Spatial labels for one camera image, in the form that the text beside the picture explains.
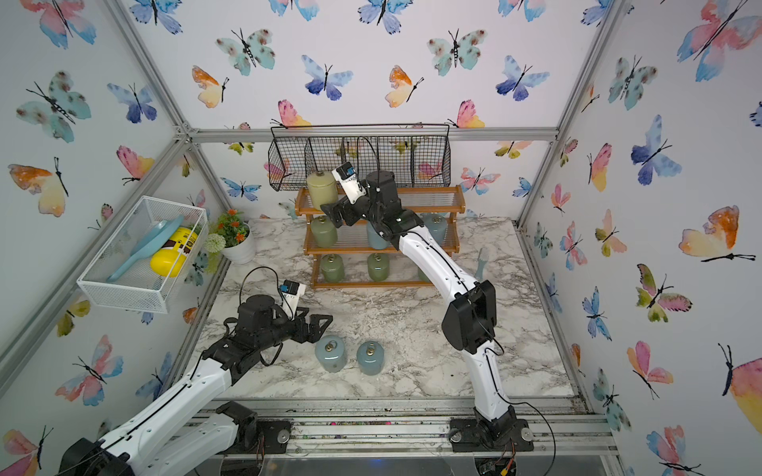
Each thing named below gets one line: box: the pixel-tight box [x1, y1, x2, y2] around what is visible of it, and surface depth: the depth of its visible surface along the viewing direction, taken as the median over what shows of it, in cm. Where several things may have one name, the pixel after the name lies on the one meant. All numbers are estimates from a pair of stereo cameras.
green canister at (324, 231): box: [311, 215, 339, 248], surface depth 92 cm
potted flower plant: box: [205, 208, 256, 265], surface depth 103 cm
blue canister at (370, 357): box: [356, 341, 385, 376], surface depth 82 cm
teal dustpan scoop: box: [107, 214, 185, 283], surface depth 70 cm
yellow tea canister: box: [306, 170, 339, 211], surface depth 81 cm
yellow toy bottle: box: [149, 227, 199, 278], surface depth 72 cm
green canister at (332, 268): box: [320, 253, 345, 284], surface depth 101 cm
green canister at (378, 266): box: [367, 252, 390, 282], surface depth 100 cm
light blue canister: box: [315, 335, 348, 373], surface depth 82 cm
